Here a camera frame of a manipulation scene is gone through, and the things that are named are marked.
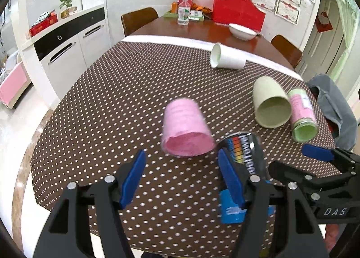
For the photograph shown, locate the green tray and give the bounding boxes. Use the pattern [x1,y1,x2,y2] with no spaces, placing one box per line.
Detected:
[164,10,205,21]

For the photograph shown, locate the red box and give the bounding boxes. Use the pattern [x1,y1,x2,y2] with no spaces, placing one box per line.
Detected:
[29,10,58,37]

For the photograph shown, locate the pink sofa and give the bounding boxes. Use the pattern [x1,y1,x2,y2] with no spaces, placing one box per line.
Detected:
[0,61,32,110]

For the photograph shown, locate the white and black cabinet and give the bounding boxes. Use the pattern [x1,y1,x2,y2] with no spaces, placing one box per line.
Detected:
[19,5,113,108]

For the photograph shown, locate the black and blue printed can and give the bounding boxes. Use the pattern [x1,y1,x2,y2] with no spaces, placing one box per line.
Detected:
[218,132,275,225]

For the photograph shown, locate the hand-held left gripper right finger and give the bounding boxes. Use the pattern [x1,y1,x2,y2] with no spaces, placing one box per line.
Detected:
[218,148,329,258]

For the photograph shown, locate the brown polka dot tablecloth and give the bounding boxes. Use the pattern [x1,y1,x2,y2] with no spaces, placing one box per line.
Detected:
[29,36,347,249]

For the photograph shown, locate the brown wooden chair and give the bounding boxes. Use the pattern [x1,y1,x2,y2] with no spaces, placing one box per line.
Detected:
[121,7,159,37]
[270,35,304,69]

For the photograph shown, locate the green bottle with pink label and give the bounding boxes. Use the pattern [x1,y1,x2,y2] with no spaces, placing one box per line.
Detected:
[287,87,318,143]

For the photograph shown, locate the pink cup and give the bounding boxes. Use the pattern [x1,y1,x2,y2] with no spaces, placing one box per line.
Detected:
[161,98,216,159]

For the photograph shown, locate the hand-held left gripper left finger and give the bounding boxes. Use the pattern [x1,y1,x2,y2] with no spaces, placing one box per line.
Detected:
[34,149,147,258]

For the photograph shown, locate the clear spray bottle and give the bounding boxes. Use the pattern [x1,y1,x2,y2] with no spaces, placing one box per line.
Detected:
[177,0,195,25]

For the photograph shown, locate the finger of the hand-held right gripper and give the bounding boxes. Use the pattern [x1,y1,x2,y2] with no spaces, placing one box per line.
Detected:
[268,161,320,191]
[302,144,360,174]

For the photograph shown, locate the grey jacket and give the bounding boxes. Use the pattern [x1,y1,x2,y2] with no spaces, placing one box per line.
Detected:
[306,74,358,151]

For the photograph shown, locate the white bowl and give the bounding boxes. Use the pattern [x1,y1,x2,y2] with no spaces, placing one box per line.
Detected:
[228,23,258,41]

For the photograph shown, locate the white door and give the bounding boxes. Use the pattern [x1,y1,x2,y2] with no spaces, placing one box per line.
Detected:
[298,0,351,81]

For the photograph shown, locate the red door decoration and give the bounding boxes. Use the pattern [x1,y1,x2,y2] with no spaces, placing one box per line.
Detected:
[315,11,333,33]

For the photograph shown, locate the white cup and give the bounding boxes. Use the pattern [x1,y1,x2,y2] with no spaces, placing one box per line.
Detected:
[210,43,247,70]

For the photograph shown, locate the potted green plant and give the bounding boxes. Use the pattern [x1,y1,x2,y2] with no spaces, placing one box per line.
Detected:
[58,0,81,19]

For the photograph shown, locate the red gift bag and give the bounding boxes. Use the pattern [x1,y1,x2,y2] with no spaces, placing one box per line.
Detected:
[212,0,266,33]

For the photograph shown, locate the pale green cup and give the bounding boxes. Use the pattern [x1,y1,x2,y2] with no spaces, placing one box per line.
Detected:
[252,76,292,129]

